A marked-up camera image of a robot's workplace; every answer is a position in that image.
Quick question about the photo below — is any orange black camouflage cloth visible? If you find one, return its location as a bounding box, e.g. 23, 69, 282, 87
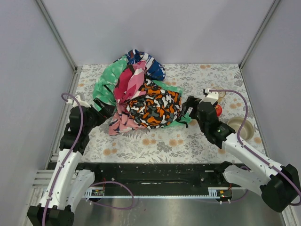
126, 79, 183, 129

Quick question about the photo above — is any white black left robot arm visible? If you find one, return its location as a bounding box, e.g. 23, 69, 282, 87
27, 93, 115, 226

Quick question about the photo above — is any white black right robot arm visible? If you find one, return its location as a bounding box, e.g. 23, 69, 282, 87
182, 95, 301, 212

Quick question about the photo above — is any green white cloth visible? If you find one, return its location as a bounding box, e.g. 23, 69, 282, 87
93, 55, 192, 127

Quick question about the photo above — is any pink red patterned cloth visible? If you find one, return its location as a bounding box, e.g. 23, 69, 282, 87
109, 61, 146, 136

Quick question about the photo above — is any blue white patterned cloth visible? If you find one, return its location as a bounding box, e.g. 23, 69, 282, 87
125, 49, 166, 81

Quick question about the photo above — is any red round object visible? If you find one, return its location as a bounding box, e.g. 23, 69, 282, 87
215, 104, 222, 117

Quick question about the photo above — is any clear glass cup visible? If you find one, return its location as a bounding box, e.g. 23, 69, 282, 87
213, 86, 226, 103

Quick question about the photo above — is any floral patterned table mat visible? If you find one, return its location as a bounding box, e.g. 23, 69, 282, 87
82, 64, 265, 163

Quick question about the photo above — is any metal bowl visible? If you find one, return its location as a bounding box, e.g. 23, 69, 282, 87
227, 116, 254, 141

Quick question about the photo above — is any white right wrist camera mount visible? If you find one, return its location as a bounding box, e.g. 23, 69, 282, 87
202, 88, 219, 105

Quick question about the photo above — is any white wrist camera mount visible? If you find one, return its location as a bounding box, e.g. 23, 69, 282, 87
67, 95, 91, 108
202, 88, 219, 105

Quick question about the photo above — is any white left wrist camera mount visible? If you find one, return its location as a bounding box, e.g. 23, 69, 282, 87
67, 95, 91, 108

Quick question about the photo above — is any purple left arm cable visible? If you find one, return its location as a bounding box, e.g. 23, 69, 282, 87
42, 92, 84, 226

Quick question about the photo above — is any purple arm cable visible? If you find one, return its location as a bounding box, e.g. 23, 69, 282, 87
42, 92, 84, 226
208, 89, 301, 206

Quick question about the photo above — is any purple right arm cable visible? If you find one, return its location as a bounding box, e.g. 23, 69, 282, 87
208, 89, 301, 206

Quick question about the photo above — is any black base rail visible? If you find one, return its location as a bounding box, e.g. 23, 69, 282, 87
77, 161, 230, 198

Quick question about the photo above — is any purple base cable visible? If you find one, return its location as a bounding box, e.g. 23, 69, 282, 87
88, 180, 135, 210

